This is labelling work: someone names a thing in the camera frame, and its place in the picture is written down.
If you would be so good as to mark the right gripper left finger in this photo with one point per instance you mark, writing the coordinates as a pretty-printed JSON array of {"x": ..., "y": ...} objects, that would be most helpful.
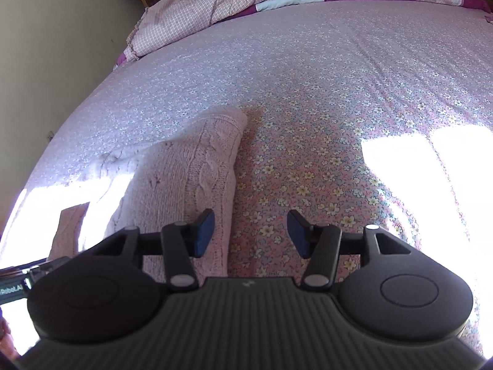
[{"x": 167, "y": 255}]

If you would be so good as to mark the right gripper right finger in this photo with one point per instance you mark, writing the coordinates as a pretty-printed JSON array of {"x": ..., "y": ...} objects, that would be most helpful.
[{"x": 323, "y": 244}]

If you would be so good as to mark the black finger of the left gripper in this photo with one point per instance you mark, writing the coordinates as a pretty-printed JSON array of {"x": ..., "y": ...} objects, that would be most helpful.
[{"x": 25, "y": 275}]

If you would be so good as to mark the pink knitted sweater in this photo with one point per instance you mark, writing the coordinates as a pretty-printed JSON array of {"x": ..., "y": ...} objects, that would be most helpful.
[{"x": 150, "y": 186}]

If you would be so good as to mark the floral pink bed sheet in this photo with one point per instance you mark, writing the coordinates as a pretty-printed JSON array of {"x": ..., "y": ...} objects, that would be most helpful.
[{"x": 359, "y": 112}]

